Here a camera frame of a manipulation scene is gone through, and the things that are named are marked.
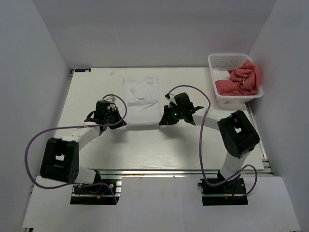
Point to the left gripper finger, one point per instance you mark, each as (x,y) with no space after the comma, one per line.
(120,124)
(118,119)

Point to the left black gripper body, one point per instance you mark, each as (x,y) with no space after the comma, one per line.
(108,117)

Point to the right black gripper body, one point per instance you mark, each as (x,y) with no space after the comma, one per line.
(179,112)

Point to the white t shirt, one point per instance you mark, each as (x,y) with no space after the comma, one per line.
(142,97)

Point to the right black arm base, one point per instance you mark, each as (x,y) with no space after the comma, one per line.
(229,193)

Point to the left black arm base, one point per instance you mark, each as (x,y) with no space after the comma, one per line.
(106,193)

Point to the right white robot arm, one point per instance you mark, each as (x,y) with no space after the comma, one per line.
(238,134)

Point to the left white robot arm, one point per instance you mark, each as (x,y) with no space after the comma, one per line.
(61,157)

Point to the blue table label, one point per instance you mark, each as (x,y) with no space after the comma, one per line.
(82,70)

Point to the white plastic basket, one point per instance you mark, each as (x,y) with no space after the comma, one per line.
(219,65)

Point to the pink t shirt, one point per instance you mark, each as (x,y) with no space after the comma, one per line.
(243,81)

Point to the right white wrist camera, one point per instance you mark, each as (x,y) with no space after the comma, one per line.
(171,99)

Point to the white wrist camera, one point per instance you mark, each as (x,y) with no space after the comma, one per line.
(111,100)
(171,99)

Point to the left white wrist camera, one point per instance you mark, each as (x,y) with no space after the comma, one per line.
(111,100)

